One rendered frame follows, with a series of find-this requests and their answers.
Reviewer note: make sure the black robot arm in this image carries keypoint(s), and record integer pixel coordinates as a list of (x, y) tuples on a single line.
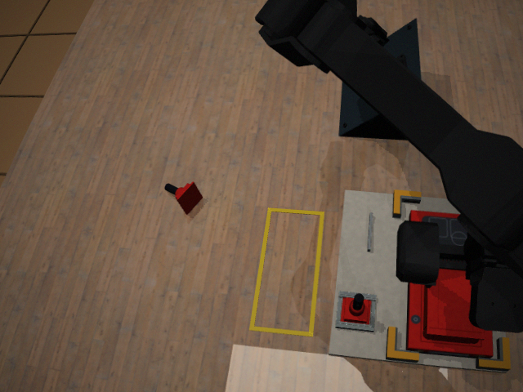
[(482, 172)]

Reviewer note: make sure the red car hood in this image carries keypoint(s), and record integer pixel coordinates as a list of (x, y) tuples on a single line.
[(446, 309)]

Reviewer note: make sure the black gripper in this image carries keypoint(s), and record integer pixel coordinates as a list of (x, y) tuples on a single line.
[(419, 255)]

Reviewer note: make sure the yellow rectangular outline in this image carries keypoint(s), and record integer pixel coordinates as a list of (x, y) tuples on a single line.
[(315, 283)]

